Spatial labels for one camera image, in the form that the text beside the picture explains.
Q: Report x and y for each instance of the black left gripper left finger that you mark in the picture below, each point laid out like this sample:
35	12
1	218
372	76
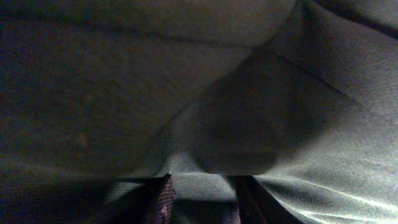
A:
149	203

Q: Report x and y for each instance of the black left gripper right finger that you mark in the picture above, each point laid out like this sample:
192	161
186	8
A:
257	206

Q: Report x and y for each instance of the green garment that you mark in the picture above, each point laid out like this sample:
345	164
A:
301	95

